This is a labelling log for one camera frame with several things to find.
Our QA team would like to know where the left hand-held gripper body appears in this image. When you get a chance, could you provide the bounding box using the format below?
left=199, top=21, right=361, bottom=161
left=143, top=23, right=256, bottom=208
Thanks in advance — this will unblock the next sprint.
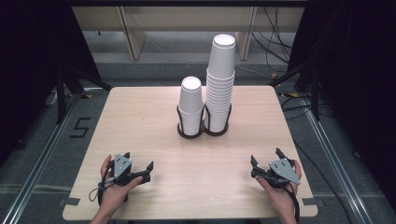
left=107, top=153, right=152, bottom=188

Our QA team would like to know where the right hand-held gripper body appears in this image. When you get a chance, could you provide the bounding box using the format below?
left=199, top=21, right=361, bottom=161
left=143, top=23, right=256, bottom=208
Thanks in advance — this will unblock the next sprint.
left=261, top=158, right=302, bottom=189

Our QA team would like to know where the black double cup holder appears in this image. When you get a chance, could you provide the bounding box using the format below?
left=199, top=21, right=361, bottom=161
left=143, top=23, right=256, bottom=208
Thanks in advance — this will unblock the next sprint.
left=176, top=103, right=233, bottom=140

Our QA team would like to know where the tall stack of paper cups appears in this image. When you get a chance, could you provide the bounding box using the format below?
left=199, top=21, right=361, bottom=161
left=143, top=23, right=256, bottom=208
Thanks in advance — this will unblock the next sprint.
left=204, top=68, right=235, bottom=133

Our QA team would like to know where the person's right hand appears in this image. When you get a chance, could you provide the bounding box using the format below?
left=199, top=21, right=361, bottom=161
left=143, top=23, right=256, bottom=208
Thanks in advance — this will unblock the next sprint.
left=255, top=161, right=304, bottom=217

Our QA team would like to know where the person's left hand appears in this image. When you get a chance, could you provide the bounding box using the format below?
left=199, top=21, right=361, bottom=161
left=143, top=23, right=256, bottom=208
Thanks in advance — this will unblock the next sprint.
left=99, top=154, right=145, bottom=216

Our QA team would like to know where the black tape strip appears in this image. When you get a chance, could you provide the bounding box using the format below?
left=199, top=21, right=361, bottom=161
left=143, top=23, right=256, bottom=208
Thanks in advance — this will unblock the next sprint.
left=58, top=197, right=81, bottom=207
left=302, top=197, right=325, bottom=208

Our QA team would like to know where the black metal stand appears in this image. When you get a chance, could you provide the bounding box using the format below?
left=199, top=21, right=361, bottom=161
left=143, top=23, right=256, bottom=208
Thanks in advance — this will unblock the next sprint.
left=268, top=57, right=322, bottom=121
left=55, top=64, right=114, bottom=125

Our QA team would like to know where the short stack of paper cups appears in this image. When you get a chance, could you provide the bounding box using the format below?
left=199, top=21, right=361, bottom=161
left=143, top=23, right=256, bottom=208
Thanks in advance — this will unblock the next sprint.
left=177, top=76, right=205, bottom=137

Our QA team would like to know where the dark curtain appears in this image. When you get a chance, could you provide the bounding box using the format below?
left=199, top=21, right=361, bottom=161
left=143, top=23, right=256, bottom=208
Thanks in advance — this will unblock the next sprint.
left=288, top=0, right=396, bottom=216
left=0, top=0, right=102, bottom=166

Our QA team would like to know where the light wooden bench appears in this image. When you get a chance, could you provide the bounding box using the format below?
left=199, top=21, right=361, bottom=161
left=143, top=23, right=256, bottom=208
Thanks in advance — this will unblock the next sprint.
left=72, top=6, right=305, bottom=62

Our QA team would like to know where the long black floor cable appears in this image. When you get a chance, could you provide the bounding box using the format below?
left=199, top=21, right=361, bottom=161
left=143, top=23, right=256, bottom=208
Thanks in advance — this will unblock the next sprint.
left=292, top=140, right=353, bottom=224

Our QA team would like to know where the metal floor rail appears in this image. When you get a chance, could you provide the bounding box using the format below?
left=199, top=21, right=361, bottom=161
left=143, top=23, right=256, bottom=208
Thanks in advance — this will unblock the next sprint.
left=299, top=97, right=375, bottom=224
left=0, top=92, right=82, bottom=224

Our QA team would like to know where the thin white floor cable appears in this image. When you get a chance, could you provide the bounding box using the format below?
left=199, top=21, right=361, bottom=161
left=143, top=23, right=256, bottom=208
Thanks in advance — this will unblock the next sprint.
left=234, top=63, right=273, bottom=79

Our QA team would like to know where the white cord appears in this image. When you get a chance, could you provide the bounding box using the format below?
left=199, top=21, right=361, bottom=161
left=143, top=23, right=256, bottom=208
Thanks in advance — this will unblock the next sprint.
left=45, top=89, right=60, bottom=106

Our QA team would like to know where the bundle of black cables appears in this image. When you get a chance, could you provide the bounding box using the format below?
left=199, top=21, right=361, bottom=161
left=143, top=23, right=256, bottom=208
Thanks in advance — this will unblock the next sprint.
left=250, top=6, right=294, bottom=65

